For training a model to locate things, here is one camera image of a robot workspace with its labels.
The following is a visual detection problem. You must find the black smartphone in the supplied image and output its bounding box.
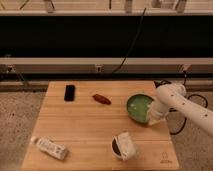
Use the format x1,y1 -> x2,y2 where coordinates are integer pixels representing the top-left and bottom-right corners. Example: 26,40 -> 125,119
64,85 -> 75,101

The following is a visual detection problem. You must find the white plastic bottle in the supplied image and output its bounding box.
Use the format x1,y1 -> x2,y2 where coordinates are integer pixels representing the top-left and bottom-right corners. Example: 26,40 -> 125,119
31,137 -> 69,160

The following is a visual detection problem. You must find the white wall outlet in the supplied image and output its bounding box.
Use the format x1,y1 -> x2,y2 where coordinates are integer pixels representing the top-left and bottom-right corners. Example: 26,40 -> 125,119
97,66 -> 102,73

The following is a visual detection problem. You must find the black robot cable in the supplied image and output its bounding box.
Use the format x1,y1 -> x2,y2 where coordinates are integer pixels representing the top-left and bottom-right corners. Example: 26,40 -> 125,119
153,79 -> 209,136

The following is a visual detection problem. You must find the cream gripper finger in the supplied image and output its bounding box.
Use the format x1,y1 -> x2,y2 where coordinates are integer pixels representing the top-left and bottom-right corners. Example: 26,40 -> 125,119
148,115 -> 162,126

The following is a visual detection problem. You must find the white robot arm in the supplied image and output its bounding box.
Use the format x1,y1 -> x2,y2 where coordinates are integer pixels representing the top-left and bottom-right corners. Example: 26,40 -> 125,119
147,84 -> 213,137

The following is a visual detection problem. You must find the black hanging cable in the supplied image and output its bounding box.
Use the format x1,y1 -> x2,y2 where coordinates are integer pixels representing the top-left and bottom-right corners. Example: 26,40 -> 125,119
110,7 -> 147,75

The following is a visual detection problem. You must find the green ceramic bowl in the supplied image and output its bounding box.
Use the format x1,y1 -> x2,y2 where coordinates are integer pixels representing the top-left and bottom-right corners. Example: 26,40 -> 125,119
126,94 -> 153,124

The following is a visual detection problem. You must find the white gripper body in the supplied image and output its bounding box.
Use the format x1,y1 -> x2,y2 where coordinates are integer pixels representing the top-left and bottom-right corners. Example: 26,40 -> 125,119
150,99 -> 169,118

